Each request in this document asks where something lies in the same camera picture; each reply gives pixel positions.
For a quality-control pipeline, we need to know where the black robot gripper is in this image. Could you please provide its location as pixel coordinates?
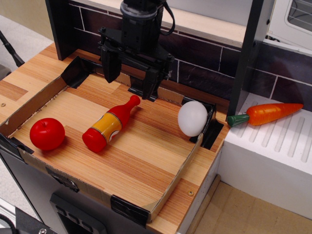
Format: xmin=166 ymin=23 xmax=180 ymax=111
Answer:
xmin=99 ymin=7 xmax=174 ymax=99

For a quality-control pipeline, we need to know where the red yellow hot sauce bottle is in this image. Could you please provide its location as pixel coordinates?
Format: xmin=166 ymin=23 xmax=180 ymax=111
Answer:
xmin=82 ymin=95 xmax=140 ymax=153

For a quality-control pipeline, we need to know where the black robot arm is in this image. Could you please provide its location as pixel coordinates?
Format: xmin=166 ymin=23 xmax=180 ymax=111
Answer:
xmin=99 ymin=0 xmax=175 ymax=101

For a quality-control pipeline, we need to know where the cardboard fence with black tape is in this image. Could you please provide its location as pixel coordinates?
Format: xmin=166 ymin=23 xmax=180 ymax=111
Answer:
xmin=0 ymin=55 xmax=229 ymax=227

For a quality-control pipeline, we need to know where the white toy egg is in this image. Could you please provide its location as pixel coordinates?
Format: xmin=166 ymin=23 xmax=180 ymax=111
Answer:
xmin=177 ymin=101 xmax=208 ymax=137

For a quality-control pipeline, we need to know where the light wooden shelf board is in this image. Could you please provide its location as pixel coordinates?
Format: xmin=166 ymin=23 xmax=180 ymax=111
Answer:
xmin=74 ymin=0 xmax=246 ymax=48

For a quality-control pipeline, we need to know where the red toy tomato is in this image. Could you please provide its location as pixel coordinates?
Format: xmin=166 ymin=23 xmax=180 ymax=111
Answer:
xmin=29 ymin=118 xmax=65 ymax=151

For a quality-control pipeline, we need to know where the orange toy carrot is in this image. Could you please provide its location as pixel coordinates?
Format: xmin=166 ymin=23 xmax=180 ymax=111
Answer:
xmin=227 ymin=103 xmax=304 ymax=127

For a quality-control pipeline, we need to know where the black control panel with buttons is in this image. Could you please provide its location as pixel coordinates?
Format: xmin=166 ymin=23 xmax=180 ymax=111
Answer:
xmin=49 ymin=194 xmax=108 ymax=234

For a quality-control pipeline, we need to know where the black left shelf post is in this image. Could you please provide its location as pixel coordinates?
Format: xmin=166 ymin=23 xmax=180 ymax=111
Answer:
xmin=45 ymin=0 xmax=78 ymax=60

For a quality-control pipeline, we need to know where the black shelf post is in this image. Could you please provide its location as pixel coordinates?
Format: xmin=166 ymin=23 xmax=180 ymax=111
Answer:
xmin=45 ymin=0 xmax=78 ymax=60
xmin=227 ymin=0 xmax=263 ymax=116

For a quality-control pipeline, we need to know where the black right shelf post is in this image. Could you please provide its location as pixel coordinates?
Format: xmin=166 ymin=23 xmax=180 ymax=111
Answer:
xmin=227 ymin=0 xmax=263 ymax=116

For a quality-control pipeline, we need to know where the black cable at left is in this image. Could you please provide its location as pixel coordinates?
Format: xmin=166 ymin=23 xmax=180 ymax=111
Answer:
xmin=0 ymin=30 xmax=25 ymax=68

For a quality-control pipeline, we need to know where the white appliance with wire rack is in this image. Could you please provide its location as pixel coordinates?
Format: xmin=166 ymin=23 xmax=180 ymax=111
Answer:
xmin=268 ymin=0 xmax=312 ymax=50

